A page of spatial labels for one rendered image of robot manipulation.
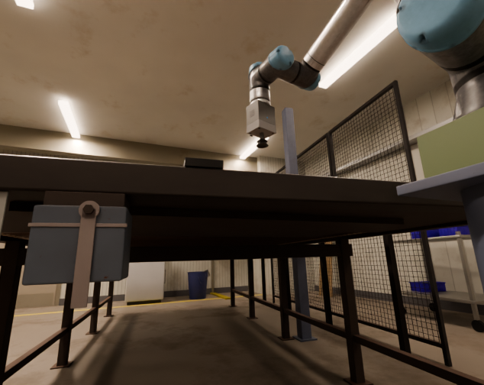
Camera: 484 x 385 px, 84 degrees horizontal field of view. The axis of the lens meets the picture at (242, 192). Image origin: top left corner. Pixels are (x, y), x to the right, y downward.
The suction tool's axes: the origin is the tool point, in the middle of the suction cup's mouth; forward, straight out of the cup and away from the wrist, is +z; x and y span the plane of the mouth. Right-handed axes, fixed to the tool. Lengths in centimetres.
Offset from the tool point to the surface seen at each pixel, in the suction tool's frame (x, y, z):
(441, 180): 50, 8, 26
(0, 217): 5, 64, 31
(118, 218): 15, 49, 31
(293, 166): -111, -158, -57
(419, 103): -44, -396, -190
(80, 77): -309, 23, -202
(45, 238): 11, 58, 34
